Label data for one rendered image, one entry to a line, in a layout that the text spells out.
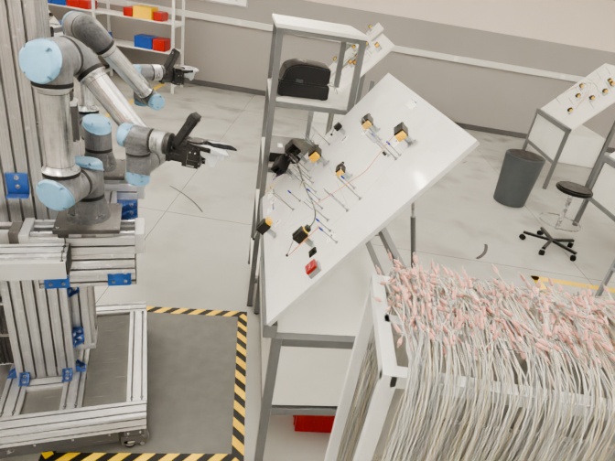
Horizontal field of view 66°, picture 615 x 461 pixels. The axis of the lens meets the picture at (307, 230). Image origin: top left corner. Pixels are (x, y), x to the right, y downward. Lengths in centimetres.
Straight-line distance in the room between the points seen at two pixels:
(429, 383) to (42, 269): 140
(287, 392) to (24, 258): 116
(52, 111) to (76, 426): 139
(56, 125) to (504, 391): 142
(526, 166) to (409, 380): 527
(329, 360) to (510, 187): 452
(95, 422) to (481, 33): 860
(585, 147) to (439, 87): 319
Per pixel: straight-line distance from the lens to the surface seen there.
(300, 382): 211
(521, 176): 613
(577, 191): 518
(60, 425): 244
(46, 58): 159
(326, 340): 196
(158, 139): 152
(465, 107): 970
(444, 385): 96
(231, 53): 942
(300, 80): 280
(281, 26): 267
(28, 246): 197
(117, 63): 229
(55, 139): 169
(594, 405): 110
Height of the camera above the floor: 207
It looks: 28 degrees down
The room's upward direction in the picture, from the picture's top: 10 degrees clockwise
